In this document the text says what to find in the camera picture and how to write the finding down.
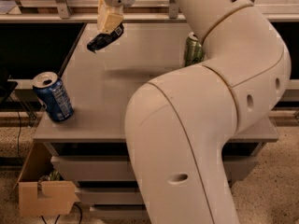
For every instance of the green soda can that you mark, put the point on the green soda can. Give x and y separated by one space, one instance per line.
193 52

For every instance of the grey drawer cabinet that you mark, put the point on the grey drawer cabinet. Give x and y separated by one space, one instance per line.
90 148

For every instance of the dark blue snack bar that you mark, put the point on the dark blue snack bar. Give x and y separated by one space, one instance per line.
103 40

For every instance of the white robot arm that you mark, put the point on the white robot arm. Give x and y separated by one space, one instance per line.
177 124

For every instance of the blue pepsi can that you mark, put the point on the blue pepsi can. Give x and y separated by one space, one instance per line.
50 90

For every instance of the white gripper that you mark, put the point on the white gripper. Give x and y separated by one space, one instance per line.
110 16

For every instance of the cardboard box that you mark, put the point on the cardboard box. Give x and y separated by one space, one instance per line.
42 198

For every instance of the metal frame railing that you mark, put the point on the metal frame railing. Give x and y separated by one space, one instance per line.
54 11

